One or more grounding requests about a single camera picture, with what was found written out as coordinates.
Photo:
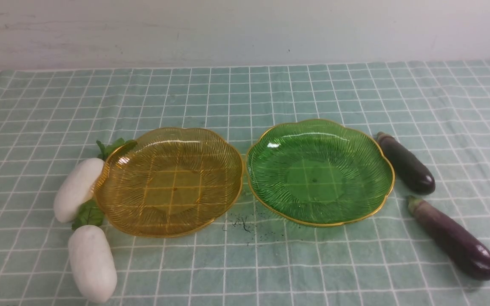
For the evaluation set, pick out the white radish with leaves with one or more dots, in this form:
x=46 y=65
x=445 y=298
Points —
x=91 y=260
x=78 y=186

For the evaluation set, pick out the dark purple eggplant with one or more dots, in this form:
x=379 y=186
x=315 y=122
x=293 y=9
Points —
x=470 y=255
x=413 y=173

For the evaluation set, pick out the green ribbed glass plate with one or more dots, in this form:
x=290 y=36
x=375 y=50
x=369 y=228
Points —
x=319 y=173

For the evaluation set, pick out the amber ribbed glass plate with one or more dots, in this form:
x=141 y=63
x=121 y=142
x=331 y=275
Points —
x=169 y=182

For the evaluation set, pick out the green checkered tablecloth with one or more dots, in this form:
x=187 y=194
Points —
x=51 y=121

